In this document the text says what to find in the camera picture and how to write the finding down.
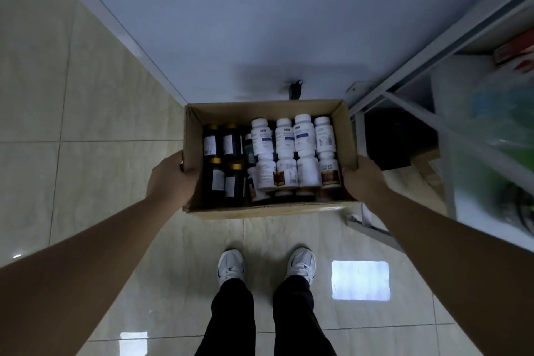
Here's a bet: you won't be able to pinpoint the person's left hand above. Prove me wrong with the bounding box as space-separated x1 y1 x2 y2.
145 151 202 213

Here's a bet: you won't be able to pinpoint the person's right hand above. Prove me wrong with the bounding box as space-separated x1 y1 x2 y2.
341 156 393 213

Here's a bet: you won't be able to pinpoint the brown cardboard box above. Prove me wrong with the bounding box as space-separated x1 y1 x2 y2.
182 99 360 219

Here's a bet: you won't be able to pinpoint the person's left forearm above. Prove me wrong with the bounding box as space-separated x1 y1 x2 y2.
0 196 177 356

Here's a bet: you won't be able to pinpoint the person's right forearm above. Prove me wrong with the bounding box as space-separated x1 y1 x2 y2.
364 190 534 356

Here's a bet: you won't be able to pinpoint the dark brown gold-capped bottle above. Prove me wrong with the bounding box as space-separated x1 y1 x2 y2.
222 123 243 158
203 124 222 159
225 163 246 204
207 157 226 203

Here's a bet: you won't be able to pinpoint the group of white pill bottles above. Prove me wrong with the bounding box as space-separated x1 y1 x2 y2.
246 113 345 203

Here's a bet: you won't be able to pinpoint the dark green bottle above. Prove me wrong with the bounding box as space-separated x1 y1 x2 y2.
243 133 257 167

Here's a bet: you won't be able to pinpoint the white left sneaker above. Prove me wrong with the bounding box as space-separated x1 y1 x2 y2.
217 249 246 290

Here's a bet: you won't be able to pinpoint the white sneaker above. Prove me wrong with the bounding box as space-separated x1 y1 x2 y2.
217 249 246 290
286 247 317 285

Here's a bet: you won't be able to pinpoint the white right sneaker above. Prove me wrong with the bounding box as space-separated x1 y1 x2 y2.
286 247 317 285

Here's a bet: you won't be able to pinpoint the white metal shelf rack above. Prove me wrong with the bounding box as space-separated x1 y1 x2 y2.
345 0 534 253

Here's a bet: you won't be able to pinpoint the black trousers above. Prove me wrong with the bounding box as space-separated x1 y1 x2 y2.
195 275 337 356

